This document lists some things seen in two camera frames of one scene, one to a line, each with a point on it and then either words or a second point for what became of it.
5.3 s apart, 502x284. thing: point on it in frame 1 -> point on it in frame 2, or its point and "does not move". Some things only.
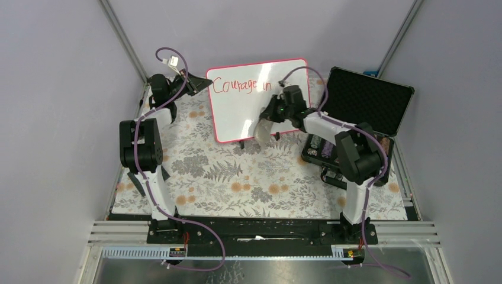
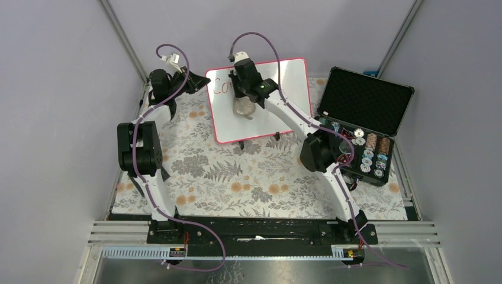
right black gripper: x=270 y=111 -> x=235 y=78
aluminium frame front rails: x=127 y=240 does not move
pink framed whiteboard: x=239 y=93 does not move
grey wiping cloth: x=262 y=132 -> x=243 y=106
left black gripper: x=193 y=84 does not move
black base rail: x=260 y=236 does not move
